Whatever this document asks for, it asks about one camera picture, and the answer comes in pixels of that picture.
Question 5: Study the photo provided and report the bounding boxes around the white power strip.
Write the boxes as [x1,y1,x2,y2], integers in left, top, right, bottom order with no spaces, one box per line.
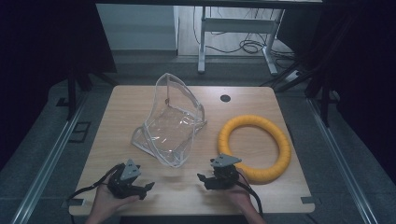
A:
[283,69,304,84]

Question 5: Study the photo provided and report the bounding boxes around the aluminium floor rail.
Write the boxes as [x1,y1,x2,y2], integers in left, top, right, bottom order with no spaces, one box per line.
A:
[305,97,380,224]
[9,92,89,224]

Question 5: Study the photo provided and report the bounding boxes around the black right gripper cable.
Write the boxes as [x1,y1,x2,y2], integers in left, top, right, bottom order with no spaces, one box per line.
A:
[234,170,264,217]

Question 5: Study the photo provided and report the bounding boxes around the white metal desk frame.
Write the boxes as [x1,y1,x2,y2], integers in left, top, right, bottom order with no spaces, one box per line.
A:
[197,5,286,77]

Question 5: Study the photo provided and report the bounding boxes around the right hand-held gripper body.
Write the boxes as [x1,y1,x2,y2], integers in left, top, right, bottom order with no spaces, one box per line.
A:
[208,153,243,191]

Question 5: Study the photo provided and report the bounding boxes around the yellow foam ring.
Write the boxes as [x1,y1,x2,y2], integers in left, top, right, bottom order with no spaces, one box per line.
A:
[217,114,292,186]

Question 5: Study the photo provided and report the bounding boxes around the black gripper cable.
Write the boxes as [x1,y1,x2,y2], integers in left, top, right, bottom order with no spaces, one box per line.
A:
[234,170,264,217]
[66,163,124,203]

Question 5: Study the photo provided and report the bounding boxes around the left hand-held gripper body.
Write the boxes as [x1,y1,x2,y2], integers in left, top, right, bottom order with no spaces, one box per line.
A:
[106,159,143,200]

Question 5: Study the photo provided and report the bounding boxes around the person's right hand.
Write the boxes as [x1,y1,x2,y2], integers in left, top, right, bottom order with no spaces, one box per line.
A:
[222,168,254,213]

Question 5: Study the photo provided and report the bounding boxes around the clear plastic bag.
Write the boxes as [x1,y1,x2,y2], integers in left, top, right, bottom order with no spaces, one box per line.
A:
[130,72,208,169]

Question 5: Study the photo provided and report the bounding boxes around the black tripod stand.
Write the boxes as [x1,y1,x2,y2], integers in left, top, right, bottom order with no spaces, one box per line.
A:
[55,61,120,122]
[259,54,341,129]

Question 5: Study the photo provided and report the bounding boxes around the person's left hand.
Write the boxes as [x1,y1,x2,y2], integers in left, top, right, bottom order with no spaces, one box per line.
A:
[89,175,142,220]

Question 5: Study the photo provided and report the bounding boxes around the dark curtain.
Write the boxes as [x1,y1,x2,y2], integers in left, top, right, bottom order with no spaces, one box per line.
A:
[276,0,396,185]

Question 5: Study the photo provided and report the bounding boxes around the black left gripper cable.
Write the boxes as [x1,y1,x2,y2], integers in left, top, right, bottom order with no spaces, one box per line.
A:
[66,163,124,203]

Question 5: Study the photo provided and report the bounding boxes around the black cables on floor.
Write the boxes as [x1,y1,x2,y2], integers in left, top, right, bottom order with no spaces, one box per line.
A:
[191,6,297,63]

